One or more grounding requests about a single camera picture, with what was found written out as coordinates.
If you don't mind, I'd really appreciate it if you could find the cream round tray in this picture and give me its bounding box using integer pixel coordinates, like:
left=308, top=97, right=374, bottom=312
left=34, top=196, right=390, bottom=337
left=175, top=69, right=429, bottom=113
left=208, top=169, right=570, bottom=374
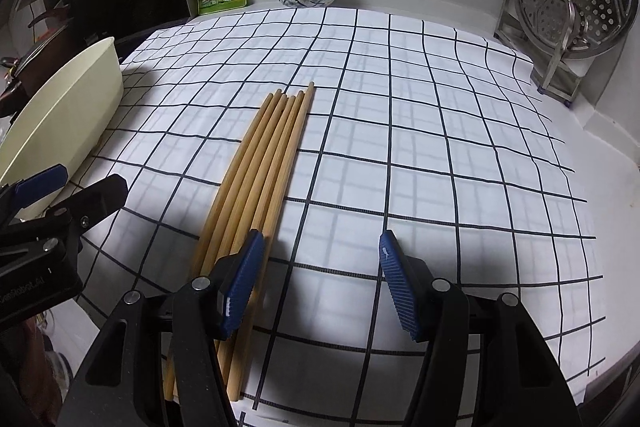
left=0, top=37, right=124, bottom=220

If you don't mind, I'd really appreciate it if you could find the white black checkered cloth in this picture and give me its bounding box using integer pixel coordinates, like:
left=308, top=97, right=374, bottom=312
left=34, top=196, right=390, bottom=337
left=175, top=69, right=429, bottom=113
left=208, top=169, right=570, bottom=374
left=75, top=7, right=608, bottom=408

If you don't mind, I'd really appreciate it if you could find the metal dish rack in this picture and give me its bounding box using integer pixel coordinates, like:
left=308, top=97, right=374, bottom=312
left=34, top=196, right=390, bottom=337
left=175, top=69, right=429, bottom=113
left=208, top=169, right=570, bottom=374
left=495, top=0, right=591, bottom=105

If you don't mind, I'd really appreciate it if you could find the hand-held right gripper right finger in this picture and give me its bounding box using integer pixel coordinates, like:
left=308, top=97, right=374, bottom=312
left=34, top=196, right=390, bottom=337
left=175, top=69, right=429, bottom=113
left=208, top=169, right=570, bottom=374
left=378, top=230, right=576, bottom=427

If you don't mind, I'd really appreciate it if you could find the person's left forearm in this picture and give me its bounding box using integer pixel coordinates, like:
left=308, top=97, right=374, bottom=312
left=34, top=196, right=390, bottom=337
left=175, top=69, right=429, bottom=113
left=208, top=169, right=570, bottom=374
left=15, top=312, right=58, bottom=413

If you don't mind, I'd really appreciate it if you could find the bundle of wooden chopsticks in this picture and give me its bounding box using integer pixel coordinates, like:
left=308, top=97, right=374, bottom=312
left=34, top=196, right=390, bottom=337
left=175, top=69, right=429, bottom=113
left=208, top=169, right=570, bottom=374
left=162, top=81, right=316, bottom=403

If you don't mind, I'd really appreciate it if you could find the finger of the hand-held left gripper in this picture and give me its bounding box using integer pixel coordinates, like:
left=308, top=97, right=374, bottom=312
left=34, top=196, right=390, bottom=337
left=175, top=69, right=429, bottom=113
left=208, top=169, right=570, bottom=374
left=0, top=164, right=69, bottom=228
left=47, top=174, right=128, bottom=253

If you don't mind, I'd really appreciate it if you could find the glass pot lid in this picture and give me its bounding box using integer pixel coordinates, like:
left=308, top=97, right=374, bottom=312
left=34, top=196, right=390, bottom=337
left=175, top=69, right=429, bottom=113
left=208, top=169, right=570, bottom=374
left=17, top=19, right=73, bottom=70

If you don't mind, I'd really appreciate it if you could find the brown cooking pot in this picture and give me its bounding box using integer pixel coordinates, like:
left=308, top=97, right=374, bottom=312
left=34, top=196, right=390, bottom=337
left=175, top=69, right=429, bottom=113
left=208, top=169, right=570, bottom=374
left=0, top=19, right=76, bottom=118

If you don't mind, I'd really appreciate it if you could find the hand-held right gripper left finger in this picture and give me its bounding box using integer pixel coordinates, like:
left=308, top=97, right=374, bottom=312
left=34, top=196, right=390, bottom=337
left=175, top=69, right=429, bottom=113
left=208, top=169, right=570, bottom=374
left=67, top=229, right=266, bottom=427

